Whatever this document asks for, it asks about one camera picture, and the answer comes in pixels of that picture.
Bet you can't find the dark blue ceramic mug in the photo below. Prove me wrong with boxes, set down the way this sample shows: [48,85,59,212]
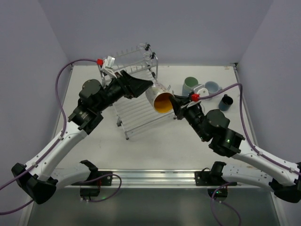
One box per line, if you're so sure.
[218,94,233,111]

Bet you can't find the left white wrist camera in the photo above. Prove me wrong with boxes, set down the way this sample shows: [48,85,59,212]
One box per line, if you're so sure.
[102,56,116,78]

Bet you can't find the white ceramic mug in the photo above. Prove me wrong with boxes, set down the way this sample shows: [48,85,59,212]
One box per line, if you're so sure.
[205,81,222,100]

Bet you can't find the light blue cup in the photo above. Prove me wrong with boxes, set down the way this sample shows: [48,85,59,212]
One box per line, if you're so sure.
[182,89,190,97]

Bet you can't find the right black controller box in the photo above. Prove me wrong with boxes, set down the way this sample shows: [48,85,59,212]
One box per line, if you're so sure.
[207,188,228,199]

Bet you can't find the aluminium mounting rail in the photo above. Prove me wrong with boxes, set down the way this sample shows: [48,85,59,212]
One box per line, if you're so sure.
[30,167,277,189]

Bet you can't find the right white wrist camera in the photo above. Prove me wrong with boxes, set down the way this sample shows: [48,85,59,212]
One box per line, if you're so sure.
[190,84,209,102]

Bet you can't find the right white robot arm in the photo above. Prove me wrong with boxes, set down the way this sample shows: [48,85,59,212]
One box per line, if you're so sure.
[170,96,301,203]

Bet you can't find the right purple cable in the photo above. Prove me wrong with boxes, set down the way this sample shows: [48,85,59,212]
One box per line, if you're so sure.
[191,82,301,226]

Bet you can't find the purple cable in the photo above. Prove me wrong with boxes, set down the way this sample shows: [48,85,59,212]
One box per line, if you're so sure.
[191,82,301,226]
[0,58,122,215]

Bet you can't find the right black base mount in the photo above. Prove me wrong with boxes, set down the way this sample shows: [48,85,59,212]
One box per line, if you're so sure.
[194,161,227,186]

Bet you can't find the large glass mug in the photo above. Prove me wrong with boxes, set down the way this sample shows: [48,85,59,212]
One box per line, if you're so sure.
[145,82,174,113]

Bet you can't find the left black controller box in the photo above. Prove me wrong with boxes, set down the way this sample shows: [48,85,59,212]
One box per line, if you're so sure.
[79,187,100,199]

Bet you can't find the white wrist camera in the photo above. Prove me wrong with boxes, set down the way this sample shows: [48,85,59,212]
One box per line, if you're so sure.
[190,84,209,102]
[102,56,116,78]

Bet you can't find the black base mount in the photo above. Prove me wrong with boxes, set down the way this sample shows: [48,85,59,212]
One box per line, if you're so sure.
[72,171,113,186]
[194,161,227,186]

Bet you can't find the black controller box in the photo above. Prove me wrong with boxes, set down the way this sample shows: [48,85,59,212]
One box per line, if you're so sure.
[79,187,100,199]
[207,188,228,199]

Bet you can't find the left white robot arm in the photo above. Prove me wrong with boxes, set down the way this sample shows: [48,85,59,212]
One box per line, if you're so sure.
[11,70,153,204]

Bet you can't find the green cup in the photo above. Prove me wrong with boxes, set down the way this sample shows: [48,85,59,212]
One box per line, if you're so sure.
[182,77,198,92]

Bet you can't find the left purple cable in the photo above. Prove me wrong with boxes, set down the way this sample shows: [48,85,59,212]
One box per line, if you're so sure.
[0,58,122,215]

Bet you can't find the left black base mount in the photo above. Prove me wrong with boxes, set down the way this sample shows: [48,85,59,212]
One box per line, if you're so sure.
[72,171,113,186]

